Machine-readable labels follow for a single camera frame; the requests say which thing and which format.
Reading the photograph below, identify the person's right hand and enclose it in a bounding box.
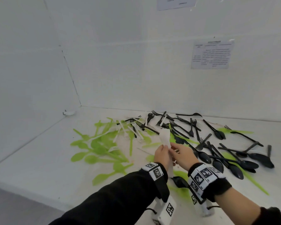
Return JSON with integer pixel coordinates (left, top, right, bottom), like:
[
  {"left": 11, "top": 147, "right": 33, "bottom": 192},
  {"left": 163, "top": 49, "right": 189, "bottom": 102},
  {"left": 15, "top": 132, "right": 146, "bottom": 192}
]
[{"left": 170, "top": 142, "right": 200, "bottom": 172}]

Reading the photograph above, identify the person's left hand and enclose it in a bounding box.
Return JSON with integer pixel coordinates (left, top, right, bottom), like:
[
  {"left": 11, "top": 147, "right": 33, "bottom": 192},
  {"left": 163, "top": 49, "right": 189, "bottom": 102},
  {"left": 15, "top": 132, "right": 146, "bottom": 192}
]
[{"left": 154, "top": 144, "right": 173, "bottom": 171}]

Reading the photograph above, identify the pile of plastic cutlery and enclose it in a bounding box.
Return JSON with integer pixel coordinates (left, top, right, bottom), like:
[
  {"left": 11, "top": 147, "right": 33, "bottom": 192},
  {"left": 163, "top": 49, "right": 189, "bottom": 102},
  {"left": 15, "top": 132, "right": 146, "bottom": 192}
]
[{"left": 70, "top": 117, "right": 270, "bottom": 199}]

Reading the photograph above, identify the pile of black plastic forks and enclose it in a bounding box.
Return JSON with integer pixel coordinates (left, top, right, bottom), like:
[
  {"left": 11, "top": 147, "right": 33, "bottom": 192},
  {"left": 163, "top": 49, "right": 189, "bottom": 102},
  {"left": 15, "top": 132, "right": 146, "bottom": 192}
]
[{"left": 117, "top": 110, "right": 275, "bottom": 188}]

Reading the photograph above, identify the person's left forearm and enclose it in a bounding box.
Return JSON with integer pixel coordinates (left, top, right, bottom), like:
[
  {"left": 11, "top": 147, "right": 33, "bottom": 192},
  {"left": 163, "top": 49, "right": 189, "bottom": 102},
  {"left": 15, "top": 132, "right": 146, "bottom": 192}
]
[{"left": 48, "top": 171, "right": 160, "bottom": 225}]

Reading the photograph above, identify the black marker left wrist band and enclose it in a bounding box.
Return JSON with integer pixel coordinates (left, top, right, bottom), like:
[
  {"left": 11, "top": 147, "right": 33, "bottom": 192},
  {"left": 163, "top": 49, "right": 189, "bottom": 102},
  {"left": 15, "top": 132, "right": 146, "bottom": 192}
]
[{"left": 141, "top": 162, "right": 170, "bottom": 203}]

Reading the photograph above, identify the black marker wrist band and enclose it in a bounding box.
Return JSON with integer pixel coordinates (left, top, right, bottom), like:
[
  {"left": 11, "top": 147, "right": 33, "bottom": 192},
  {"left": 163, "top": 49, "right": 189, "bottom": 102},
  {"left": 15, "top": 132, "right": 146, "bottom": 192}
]
[
  {"left": 141, "top": 162, "right": 170, "bottom": 203},
  {"left": 188, "top": 162, "right": 232, "bottom": 203}
]

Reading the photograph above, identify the black marker right wrist band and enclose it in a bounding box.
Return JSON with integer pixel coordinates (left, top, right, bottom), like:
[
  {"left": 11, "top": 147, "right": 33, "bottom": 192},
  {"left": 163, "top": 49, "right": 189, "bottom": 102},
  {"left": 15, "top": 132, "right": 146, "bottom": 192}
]
[{"left": 188, "top": 162, "right": 232, "bottom": 203}]

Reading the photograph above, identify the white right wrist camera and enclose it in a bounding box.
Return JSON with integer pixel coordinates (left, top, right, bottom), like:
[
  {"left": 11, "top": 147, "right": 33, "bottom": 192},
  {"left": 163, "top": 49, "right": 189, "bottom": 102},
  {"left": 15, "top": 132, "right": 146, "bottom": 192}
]
[{"left": 191, "top": 193, "right": 215, "bottom": 218}]

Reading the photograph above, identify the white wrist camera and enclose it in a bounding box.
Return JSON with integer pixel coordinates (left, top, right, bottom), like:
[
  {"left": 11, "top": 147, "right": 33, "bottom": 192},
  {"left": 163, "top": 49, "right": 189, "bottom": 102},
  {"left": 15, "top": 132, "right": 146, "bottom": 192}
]
[
  {"left": 191, "top": 193, "right": 215, "bottom": 218},
  {"left": 152, "top": 195, "right": 177, "bottom": 225}
]

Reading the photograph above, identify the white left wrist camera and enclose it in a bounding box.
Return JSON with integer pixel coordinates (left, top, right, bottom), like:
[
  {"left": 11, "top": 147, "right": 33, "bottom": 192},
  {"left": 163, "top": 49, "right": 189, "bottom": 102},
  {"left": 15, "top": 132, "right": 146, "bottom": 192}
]
[{"left": 152, "top": 195, "right": 177, "bottom": 225}]

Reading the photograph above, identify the printed paper wall notice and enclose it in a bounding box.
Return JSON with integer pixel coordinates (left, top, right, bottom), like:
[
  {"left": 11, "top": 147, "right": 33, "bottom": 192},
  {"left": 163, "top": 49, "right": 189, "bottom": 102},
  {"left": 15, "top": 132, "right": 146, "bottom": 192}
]
[
  {"left": 191, "top": 39, "right": 234, "bottom": 69},
  {"left": 157, "top": 0, "right": 197, "bottom": 11}
]

